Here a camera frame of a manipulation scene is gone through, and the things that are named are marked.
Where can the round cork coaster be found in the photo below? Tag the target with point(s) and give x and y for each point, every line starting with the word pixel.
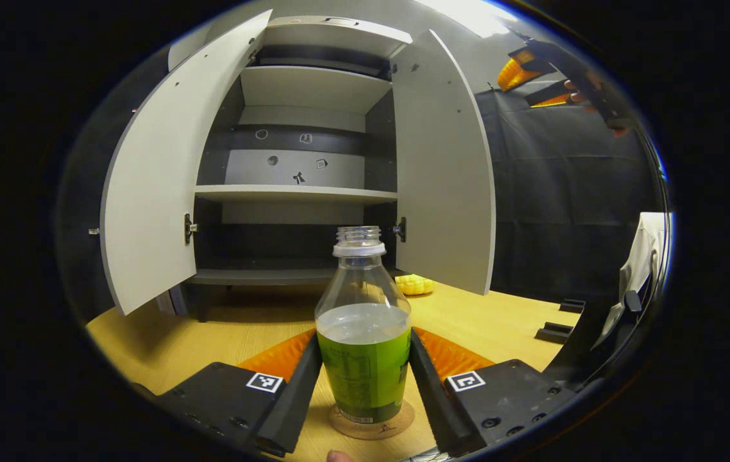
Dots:
pixel 403 420

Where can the green label plastic bottle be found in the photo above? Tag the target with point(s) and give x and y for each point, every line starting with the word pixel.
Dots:
pixel 365 359

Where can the white garment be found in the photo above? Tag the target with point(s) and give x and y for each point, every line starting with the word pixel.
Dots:
pixel 641 256

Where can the black block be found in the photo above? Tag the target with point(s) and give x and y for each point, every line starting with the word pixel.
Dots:
pixel 573 305
pixel 554 332

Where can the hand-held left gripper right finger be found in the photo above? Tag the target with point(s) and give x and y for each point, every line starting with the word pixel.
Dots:
pixel 429 398

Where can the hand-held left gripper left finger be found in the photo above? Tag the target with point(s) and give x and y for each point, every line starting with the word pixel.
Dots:
pixel 294 398

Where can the black backdrop cloth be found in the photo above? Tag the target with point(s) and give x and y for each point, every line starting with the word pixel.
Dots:
pixel 564 192

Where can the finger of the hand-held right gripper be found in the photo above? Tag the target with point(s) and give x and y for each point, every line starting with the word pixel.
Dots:
pixel 551 96
pixel 519 70

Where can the yellow corn toy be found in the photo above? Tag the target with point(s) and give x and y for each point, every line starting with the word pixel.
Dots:
pixel 414 285

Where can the white cabinet door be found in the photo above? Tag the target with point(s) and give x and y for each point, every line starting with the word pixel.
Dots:
pixel 160 192
pixel 442 179

